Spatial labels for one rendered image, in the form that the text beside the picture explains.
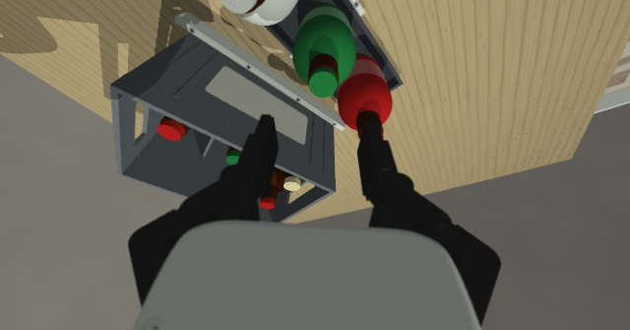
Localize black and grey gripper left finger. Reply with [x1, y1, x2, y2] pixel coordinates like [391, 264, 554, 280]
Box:
[128, 114, 279, 307]

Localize brown bottle with red cap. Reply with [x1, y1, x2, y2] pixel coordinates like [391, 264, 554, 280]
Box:
[157, 116, 190, 141]
[260, 167, 285, 209]

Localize dark grey tray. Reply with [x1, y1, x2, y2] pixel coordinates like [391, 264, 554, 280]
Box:
[264, 0, 403, 92]

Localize red bottle with pale label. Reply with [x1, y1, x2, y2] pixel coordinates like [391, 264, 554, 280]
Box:
[337, 55, 393, 139]

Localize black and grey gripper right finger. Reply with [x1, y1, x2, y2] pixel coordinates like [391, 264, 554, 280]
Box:
[357, 119, 501, 328]

